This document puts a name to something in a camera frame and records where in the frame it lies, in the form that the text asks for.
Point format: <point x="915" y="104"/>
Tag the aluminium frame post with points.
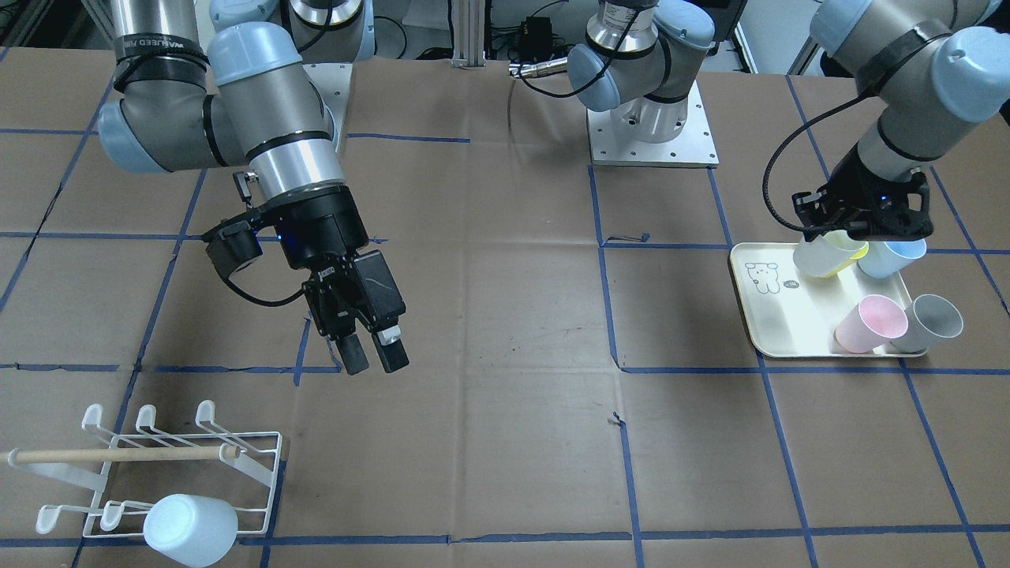
<point x="468" y="28"/>

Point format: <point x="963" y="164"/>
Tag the light blue cup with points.
<point x="193" y="530"/>
<point x="885" y="258"/>

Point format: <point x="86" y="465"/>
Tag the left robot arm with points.
<point x="937" y="69"/>

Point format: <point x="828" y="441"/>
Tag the cream plastic tray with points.
<point x="791" y="315"/>

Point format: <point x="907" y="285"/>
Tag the pink cup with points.
<point x="874" y="321"/>

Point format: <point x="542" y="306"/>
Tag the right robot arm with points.
<point x="247" y="101"/>

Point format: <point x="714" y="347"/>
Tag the grey cup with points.
<point x="931" y="319"/>

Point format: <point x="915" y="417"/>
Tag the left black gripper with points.
<point x="858" y="178"/>

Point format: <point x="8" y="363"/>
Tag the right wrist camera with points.
<point x="231" y="247"/>

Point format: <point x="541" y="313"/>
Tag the pale green cup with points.
<point x="812" y="257"/>

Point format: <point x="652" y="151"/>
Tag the white wire cup rack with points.
<point x="127" y="473"/>

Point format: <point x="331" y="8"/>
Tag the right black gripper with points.
<point x="322" y="229"/>

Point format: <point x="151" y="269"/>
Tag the yellow cup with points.
<point x="843" y="251"/>

